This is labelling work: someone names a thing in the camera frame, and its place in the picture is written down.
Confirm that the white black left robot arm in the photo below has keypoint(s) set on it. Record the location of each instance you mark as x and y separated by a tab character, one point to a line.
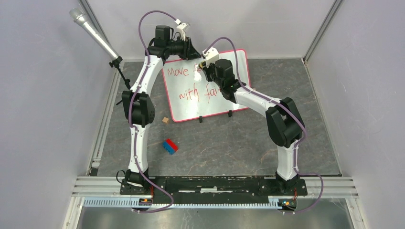
137	103

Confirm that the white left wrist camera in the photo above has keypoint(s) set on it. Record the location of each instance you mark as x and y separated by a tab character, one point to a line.
181	28

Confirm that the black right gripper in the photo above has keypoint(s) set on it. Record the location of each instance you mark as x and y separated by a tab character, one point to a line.
207	71

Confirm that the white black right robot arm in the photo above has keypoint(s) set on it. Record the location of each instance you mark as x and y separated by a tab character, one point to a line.
284	123

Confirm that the small wooden cube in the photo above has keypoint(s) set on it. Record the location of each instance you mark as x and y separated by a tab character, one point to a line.
165	120

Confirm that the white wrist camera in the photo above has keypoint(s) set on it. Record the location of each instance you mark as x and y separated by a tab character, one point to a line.
181	28
210	55

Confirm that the pink framed whiteboard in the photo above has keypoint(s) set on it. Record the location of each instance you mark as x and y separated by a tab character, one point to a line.
190	95

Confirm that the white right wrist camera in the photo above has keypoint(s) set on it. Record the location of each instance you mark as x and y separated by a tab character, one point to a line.
210	55

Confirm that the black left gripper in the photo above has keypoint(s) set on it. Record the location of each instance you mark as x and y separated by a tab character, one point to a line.
189	52

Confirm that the red blue toy block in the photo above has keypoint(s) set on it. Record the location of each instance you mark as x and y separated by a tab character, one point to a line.
169	146

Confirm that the silver microphone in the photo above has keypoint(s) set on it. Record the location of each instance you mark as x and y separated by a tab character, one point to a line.
82	19

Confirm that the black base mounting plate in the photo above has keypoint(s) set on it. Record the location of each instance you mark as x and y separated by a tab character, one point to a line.
216	190

